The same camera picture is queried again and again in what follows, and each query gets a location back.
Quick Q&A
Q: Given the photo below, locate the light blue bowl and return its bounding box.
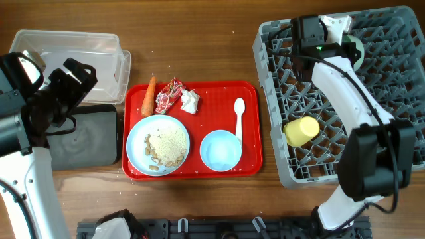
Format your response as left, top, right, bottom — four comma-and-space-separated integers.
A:
199, 130, 242, 172

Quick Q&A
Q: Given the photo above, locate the white plastic spoon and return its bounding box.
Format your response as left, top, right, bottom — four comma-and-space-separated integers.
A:
234, 98, 246, 145

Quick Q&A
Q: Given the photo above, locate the yellow plastic cup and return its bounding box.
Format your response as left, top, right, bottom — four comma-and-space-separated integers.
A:
283, 116, 320, 147

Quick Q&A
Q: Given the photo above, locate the mint green bowl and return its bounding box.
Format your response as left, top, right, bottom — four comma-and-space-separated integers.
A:
342, 35, 365, 72

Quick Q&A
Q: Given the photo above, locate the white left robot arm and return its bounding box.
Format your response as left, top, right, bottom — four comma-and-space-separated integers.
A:
1, 52, 97, 238

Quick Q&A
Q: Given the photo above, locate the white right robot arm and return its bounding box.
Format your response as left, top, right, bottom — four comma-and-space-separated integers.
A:
290, 15, 416, 236

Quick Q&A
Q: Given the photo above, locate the grey dishwasher rack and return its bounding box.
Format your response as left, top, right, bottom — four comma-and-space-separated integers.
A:
252, 6, 424, 189

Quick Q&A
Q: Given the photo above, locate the black square bin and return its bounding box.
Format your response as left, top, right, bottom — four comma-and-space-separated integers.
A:
47, 104, 122, 171

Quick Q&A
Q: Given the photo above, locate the clear plastic bin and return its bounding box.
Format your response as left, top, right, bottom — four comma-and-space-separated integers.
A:
9, 29, 132, 106

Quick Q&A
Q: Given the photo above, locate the orange carrot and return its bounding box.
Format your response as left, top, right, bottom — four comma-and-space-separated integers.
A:
141, 76, 157, 117

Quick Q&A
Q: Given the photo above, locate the light blue plate with rice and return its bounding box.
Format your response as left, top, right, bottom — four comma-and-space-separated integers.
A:
126, 115, 191, 177

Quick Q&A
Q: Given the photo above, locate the red snack wrapper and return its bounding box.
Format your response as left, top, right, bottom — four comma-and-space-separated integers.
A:
155, 78, 185, 114

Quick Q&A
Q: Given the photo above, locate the crumpled white tissue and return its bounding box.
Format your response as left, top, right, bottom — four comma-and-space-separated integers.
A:
181, 90, 200, 114

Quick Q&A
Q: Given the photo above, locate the red plastic tray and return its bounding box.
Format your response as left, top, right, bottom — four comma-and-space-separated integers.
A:
122, 80, 263, 181

